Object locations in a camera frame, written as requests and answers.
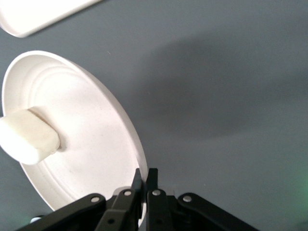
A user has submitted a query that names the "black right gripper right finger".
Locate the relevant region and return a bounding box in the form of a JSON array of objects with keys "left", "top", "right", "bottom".
[{"left": 146, "top": 167, "right": 174, "bottom": 231}]

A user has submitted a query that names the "round cream plate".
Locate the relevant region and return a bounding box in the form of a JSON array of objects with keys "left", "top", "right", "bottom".
[{"left": 1, "top": 50, "right": 148, "bottom": 228}]

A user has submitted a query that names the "cream rabbit print tray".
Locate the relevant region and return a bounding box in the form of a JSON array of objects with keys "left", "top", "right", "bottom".
[{"left": 0, "top": 0, "right": 103, "bottom": 39}]

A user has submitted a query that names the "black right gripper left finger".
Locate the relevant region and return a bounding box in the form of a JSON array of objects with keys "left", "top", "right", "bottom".
[{"left": 96, "top": 167, "right": 143, "bottom": 231}]

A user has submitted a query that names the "white bun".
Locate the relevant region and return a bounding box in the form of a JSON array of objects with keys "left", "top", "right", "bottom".
[{"left": 0, "top": 108, "right": 61, "bottom": 166}]

